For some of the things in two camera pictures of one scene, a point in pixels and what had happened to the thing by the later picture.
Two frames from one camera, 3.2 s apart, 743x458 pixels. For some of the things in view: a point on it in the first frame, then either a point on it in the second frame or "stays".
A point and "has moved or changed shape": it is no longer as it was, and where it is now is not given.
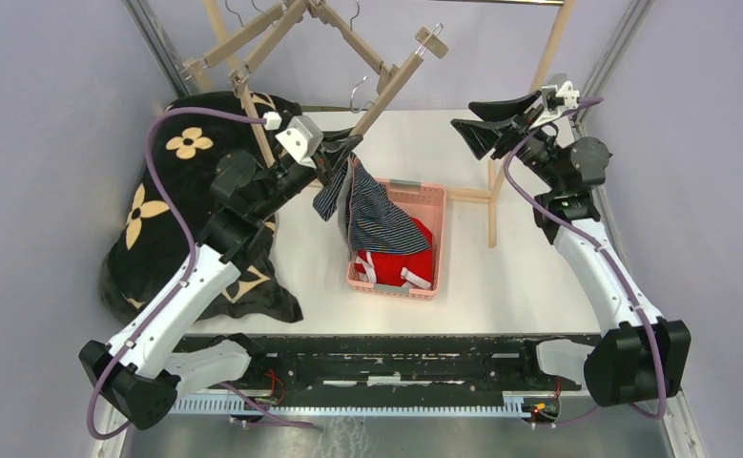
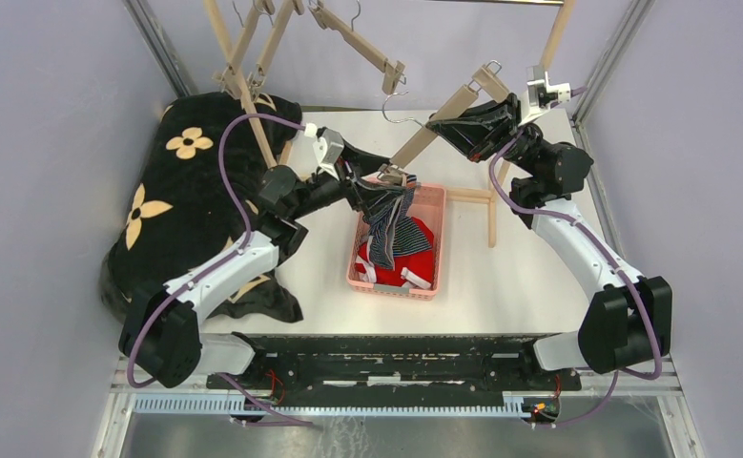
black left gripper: x=337 y=147 to x=361 y=197
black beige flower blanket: x=168 y=202 stays
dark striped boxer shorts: x=374 y=219 has moved or changed shape
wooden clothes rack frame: x=454 y=195 stays
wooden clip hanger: x=292 y=14 has moved or changed shape
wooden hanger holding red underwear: x=324 y=10 stays
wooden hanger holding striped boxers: x=390 y=77 to x=485 y=88
